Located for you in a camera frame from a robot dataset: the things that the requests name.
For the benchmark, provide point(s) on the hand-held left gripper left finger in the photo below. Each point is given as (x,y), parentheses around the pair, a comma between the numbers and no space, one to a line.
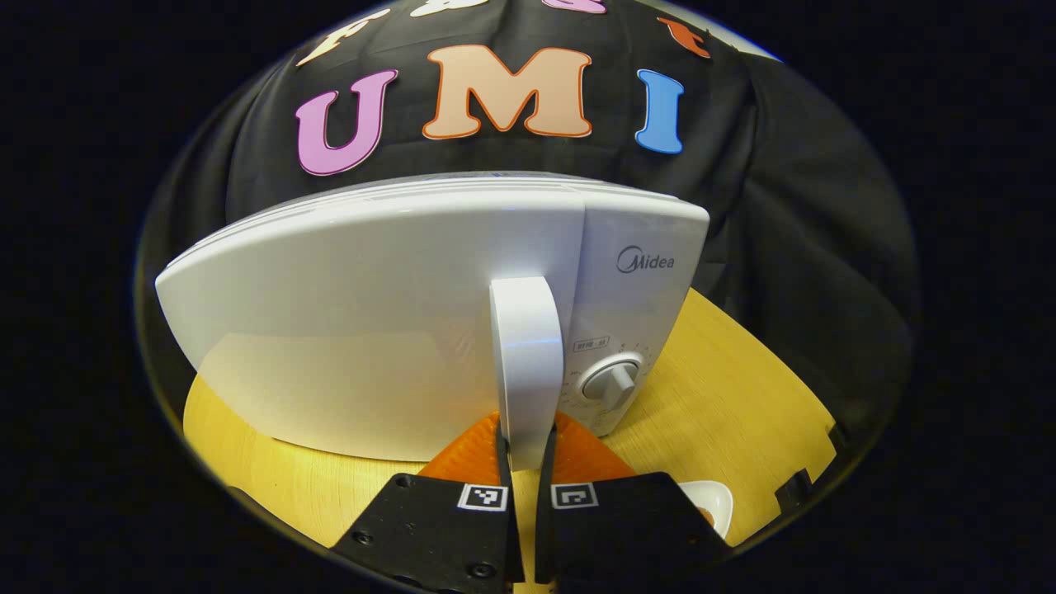
(437,528)

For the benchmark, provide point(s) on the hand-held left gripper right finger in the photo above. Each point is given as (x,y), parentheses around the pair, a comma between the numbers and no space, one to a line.
(619,528)

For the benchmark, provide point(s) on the brown doughnut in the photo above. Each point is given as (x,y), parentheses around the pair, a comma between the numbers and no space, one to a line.
(707,516)

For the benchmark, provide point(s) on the white microwave oven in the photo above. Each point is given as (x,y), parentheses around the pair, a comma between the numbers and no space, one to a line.
(371,313)

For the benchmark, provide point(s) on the white square plate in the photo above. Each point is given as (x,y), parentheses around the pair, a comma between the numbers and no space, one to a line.
(701,495)

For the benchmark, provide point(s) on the black backdrop cloth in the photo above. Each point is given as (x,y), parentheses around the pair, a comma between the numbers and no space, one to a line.
(784,206)

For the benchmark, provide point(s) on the black table bracket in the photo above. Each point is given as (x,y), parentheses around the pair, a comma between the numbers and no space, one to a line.
(839,436)
(792,488)

